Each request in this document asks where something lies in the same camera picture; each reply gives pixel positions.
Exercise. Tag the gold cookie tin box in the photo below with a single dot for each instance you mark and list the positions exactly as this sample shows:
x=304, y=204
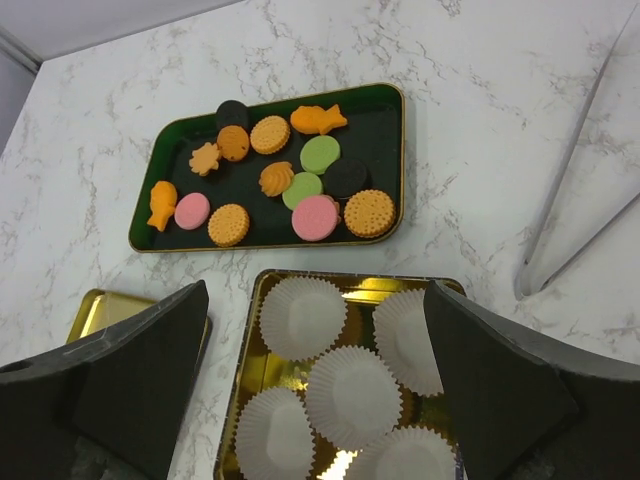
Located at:
x=259, y=369

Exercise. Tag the gold tin lid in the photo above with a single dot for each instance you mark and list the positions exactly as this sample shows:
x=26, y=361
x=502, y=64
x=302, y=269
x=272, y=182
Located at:
x=118, y=319

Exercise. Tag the white paper cup top-left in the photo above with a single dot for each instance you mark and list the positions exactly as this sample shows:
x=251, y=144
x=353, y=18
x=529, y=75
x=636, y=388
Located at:
x=302, y=317

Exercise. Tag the black sandwich cookie top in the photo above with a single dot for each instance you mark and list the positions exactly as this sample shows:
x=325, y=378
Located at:
x=232, y=113

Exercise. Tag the green macaron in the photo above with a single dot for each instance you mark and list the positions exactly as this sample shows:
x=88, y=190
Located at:
x=303, y=185
x=319, y=153

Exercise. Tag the orange swirl cookie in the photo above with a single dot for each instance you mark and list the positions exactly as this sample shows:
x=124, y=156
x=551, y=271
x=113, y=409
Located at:
x=276, y=178

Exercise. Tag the black sandwich cookie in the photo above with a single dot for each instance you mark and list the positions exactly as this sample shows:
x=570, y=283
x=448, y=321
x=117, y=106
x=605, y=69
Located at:
x=346, y=177
x=232, y=113

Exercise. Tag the white paper cup bottom-right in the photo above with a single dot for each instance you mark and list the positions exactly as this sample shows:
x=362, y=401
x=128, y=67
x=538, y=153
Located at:
x=405, y=453

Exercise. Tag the white paper cup top-right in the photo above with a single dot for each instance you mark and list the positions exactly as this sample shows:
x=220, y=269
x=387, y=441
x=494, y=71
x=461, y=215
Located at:
x=403, y=342

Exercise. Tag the dark green serving tray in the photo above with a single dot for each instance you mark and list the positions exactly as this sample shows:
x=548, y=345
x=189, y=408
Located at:
x=374, y=135

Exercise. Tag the pink cookie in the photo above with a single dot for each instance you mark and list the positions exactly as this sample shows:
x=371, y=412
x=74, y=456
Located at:
x=315, y=218
x=192, y=211

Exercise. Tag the orange fish cookie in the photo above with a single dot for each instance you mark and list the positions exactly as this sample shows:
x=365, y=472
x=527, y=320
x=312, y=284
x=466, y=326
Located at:
x=163, y=201
x=312, y=120

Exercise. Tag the orange flower cookie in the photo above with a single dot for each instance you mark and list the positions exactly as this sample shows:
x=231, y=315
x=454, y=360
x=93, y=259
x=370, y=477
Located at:
x=205, y=159

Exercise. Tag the orange fish cookie upper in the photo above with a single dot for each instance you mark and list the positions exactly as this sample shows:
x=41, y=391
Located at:
x=312, y=120

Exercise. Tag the green macaron upper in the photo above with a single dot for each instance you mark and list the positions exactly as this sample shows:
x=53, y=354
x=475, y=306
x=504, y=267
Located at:
x=319, y=153

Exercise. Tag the orange fish cookie left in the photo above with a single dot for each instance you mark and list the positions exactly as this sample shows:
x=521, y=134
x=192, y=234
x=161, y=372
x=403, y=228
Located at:
x=163, y=201

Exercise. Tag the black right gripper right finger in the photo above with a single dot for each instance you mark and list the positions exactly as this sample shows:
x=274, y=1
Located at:
x=527, y=406

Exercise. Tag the white paper cup centre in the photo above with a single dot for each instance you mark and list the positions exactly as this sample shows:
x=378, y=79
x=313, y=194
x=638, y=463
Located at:
x=352, y=398

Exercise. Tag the chocolate chip cookie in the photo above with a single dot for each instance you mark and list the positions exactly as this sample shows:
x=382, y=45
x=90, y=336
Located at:
x=233, y=142

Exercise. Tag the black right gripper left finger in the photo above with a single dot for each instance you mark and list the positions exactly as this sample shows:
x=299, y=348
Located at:
x=110, y=405

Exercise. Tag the tan sandwich cookie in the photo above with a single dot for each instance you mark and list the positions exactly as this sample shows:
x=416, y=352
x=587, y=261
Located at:
x=228, y=225
x=369, y=213
x=270, y=135

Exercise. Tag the green macaron lower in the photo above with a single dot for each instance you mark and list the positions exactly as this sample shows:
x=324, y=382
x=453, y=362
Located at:
x=303, y=185

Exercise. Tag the white paper cup bottom-left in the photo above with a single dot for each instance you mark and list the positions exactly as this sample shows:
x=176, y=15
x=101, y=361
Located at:
x=274, y=438

